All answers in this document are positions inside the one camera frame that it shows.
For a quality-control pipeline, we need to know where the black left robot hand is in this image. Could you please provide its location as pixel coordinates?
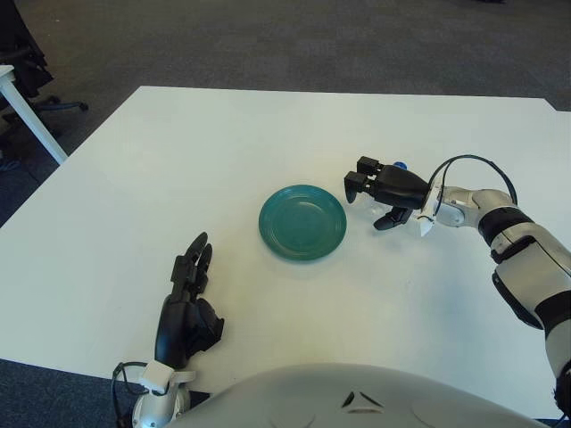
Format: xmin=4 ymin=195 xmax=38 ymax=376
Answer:
xmin=153 ymin=231 xmax=227 ymax=370

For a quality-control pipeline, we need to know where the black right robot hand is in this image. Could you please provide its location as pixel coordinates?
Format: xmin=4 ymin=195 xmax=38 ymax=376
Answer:
xmin=343 ymin=155 xmax=432 ymax=232

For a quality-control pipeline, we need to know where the clear bottle with blue cap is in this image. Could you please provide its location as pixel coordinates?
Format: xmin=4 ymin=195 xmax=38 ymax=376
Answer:
xmin=350 ymin=160 xmax=410 ymax=224

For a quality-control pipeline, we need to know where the green round plate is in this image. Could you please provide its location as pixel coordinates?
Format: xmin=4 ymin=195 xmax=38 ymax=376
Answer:
xmin=258 ymin=183 xmax=348 ymax=265

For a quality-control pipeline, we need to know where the silver robot torso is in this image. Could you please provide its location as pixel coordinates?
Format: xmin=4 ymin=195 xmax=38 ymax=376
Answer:
xmin=167 ymin=363 xmax=554 ymax=428

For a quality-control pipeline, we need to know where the white desk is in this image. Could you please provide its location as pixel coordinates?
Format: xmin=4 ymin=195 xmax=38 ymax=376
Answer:
xmin=0 ymin=65 xmax=69 ymax=164

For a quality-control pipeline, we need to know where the black office chair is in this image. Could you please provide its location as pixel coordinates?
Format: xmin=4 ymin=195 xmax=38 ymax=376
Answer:
xmin=0 ymin=0 xmax=89 ymax=121

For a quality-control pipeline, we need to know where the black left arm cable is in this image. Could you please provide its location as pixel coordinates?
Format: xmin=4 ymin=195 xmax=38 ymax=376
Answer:
xmin=111 ymin=361 xmax=148 ymax=428

